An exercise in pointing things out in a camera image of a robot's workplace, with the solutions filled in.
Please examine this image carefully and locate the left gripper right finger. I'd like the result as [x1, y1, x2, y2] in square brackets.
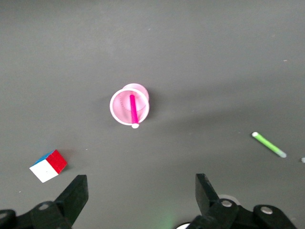
[188, 173, 297, 229]

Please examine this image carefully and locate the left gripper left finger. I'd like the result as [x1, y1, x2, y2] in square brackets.
[0, 175, 89, 229]

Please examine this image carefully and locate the pink marker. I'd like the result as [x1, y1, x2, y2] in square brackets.
[129, 94, 140, 129]

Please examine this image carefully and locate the colourful puzzle cube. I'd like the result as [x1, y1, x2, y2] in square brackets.
[29, 149, 68, 183]

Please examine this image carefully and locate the green marker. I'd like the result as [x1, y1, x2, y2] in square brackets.
[251, 131, 287, 158]

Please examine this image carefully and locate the pink mesh cup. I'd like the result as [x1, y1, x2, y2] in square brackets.
[109, 83, 150, 126]

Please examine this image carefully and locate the dark grey table mat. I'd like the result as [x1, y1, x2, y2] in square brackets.
[0, 0, 305, 229]

